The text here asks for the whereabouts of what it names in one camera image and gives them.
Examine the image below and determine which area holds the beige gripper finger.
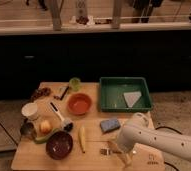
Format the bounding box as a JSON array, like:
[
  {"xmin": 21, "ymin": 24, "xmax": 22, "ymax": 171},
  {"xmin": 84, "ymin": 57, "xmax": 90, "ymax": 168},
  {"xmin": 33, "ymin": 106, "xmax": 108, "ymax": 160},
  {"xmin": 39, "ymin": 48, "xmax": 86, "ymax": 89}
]
[{"xmin": 108, "ymin": 140, "xmax": 122, "ymax": 155}]

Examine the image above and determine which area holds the silver fork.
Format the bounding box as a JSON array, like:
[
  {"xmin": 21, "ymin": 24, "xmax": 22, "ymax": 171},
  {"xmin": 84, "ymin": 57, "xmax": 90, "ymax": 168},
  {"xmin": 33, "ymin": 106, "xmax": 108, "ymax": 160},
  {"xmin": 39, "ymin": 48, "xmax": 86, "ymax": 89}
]
[{"xmin": 100, "ymin": 148, "xmax": 131, "ymax": 156}]

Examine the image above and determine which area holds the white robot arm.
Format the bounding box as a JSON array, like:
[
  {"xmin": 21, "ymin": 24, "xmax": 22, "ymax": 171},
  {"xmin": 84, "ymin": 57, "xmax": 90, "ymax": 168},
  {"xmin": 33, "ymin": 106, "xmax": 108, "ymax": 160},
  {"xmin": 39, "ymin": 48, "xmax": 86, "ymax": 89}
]
[{"xmin": 109, "ymin": 113, "xmax": 191, "ymax": 162}]

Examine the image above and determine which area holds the dark purple bowl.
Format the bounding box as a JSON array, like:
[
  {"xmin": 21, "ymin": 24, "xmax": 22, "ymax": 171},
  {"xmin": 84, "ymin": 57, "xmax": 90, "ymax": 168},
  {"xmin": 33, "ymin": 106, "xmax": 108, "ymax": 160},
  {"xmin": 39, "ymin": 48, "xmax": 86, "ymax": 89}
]
[{"xmin": 46, "ymin": 131, "xmax": 73, "ymax": 160}]

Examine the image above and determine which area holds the red bowl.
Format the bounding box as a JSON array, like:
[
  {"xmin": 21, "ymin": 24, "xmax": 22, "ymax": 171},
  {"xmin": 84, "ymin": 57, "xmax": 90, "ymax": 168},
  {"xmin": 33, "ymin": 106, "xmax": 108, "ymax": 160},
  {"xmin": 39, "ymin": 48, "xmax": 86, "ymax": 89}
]
[{"xmin": 67, "ymin": 93, "xmax": 92, "ymax": 115}]

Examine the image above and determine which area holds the blue sponge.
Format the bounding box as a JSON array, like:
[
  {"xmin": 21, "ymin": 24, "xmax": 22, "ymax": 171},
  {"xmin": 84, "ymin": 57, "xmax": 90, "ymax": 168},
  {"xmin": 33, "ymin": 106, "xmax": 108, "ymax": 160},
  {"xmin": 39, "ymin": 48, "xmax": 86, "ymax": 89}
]
[{"xmin": 100, "ymin": 118, "xmax": 121, "ymax": 133}]

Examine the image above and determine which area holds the yellow banana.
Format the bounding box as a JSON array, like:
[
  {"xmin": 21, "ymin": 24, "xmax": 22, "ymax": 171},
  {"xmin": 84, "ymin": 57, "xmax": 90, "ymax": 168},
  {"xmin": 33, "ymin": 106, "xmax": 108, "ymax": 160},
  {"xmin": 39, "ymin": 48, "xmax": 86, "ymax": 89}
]
[{"xmin": 78, "ymin": 126, "xmax": 86, "ymax": 153}]

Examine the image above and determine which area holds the green plastic tray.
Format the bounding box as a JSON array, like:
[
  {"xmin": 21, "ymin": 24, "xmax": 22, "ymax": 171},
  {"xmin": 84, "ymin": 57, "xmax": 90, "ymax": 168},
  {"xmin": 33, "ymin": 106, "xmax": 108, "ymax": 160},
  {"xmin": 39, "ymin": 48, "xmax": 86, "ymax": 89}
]
[{"xmin": 99, "ymin": 77, "xmax": 153, "ymax": 112}]

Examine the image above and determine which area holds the grey cloth in tray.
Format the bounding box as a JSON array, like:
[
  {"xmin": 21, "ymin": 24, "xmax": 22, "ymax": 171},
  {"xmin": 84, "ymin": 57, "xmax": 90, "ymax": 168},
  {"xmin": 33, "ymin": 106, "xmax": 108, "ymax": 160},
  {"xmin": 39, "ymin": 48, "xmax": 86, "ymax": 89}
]
[{"xmin": 124, "ymin": 91, "xmax": 142, "ymax": 108}]

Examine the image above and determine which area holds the green cucumber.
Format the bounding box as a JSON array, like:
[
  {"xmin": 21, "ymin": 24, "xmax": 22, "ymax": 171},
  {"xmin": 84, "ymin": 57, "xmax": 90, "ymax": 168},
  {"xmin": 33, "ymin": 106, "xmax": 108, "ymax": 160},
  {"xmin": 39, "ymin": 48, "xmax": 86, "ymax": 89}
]
[{"xmin": 34, "ymin": 128, "xmax": 60, "ymax": 144}]

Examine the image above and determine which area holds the black marker pen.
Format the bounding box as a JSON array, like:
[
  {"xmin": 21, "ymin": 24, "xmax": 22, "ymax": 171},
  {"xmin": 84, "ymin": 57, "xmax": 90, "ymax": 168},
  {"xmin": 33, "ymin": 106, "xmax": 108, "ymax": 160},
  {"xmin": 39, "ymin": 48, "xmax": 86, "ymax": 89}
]
[{"xmin": 60, "ymin": 86, "xmax": 69, "ymax": 100}]

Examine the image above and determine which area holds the green glass cup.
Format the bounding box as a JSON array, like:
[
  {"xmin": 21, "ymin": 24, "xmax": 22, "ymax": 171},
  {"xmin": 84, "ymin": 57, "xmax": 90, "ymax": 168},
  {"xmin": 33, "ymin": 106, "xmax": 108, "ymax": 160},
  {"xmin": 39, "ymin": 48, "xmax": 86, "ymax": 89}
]
[{"xmin": 69, "ymin": 77, "xmax": 81, "ymax": 91}]

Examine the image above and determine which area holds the silver metal cup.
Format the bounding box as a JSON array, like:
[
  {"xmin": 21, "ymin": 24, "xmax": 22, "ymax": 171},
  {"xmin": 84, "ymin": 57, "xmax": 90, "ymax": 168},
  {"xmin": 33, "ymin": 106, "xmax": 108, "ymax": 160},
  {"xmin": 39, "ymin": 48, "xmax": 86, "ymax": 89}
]
[{"xmin": 20, "ymin": 122, "xmax": 37, "ymax": 140}]

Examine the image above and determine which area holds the dark grapes bunch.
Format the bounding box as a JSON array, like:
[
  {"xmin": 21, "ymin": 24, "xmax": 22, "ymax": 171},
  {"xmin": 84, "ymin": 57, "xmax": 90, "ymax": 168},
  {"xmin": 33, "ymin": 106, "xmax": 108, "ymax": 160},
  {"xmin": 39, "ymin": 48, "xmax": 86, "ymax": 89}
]
[{"xmin": 31, "ymin": 87, "xmax": 51, "ymax": 101}]

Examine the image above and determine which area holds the white cup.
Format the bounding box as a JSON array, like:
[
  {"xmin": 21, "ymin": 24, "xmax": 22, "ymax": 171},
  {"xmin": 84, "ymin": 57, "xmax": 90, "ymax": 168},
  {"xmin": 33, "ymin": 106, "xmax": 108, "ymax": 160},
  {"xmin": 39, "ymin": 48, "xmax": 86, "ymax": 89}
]
[{"xmin": 21, "ymin": 102, "xmax": 39, "ymax": 120}]

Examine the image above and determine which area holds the black cable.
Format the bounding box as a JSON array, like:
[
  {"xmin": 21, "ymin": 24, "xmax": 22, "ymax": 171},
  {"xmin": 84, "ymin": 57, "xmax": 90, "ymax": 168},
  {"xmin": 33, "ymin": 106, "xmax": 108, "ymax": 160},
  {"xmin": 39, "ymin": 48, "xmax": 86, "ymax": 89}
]
[{"xmin": 154, "ymin": 125, "xmax": 185, "ymax": 171}]

